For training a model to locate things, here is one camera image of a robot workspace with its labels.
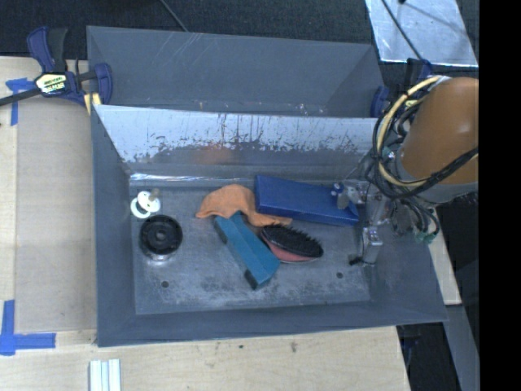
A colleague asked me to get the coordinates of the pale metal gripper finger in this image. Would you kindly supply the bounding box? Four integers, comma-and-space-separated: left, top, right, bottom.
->
361, 226, 384, 266
332, 182, 360, 212

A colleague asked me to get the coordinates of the dark blue flat block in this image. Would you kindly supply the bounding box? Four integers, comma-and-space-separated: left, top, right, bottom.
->
253, 174, 361, 228

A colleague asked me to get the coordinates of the black bristle brush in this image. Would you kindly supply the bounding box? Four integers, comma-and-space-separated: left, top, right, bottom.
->
259, 223, 326, 265

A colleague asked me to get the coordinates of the teal flat block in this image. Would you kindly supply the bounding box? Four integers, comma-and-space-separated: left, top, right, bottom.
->
212, 211, 281, 291

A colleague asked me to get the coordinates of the orange cloth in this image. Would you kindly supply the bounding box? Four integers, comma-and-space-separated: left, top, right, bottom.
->
195, 183, 293, 228

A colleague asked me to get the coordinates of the grey metal bin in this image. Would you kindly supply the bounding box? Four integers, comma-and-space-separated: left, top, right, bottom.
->
85, 25, 449, 348

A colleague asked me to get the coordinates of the black round disc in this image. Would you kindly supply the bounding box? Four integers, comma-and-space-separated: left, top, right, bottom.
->
138, 214, 184, 260

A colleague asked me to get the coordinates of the white pacifier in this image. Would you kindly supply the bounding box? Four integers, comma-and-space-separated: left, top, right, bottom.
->
129, 188, 162, 220

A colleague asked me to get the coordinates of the pale wood board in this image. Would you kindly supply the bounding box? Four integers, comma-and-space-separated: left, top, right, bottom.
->
14, 95, 99, 335

